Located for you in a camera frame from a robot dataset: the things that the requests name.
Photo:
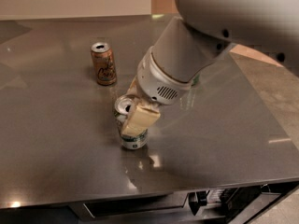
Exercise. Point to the black equipment under table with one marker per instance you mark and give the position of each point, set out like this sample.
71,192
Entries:
237,205

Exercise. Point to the orange LaCroix can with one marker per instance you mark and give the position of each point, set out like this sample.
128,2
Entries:
103,63

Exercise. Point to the green LaCroix can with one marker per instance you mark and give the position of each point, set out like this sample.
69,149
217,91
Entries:
195,80

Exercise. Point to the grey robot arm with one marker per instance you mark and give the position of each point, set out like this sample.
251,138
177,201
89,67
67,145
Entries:
201,33

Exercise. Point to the grey drawer front under table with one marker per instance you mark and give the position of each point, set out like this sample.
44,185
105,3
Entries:
92,210

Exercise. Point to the white green 7up can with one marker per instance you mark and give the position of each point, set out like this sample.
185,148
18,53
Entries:
131,138

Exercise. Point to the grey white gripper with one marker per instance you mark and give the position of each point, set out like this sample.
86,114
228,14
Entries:
153,82

